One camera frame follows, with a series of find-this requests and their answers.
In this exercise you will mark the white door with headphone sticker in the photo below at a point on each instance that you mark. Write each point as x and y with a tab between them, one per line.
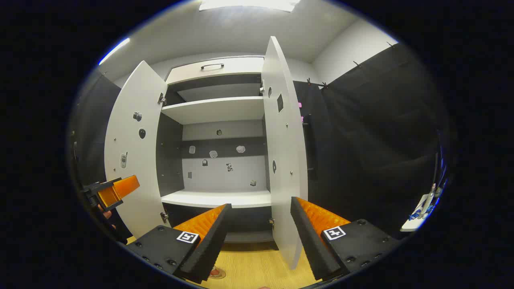
283	140

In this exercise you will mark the metal door hinge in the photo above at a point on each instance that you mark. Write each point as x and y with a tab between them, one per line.
164	217
162	98

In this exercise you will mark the rectangular ceiling light panel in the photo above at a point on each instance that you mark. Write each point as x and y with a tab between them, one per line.
249	4

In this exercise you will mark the black backdrop cloth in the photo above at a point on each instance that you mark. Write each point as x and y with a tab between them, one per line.
381	140

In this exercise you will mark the white cabinet drawer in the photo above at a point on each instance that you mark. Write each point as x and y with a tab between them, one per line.
241	66

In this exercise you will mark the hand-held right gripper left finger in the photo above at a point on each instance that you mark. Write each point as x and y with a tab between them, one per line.
209	249

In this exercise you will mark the white cabinet shelf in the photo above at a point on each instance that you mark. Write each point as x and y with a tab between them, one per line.
217	110
217	198

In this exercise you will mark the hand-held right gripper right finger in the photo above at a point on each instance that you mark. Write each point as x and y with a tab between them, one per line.
313	245

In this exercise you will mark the narrow ceiling light strip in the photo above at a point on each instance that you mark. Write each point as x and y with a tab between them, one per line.
116	49

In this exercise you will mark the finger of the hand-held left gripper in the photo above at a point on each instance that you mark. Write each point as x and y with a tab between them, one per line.
120	188

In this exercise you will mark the white board with blue clips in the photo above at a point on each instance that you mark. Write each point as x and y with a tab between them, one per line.
417	214

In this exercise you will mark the white door with camera sticker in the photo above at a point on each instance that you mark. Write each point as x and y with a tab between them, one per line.
132	160

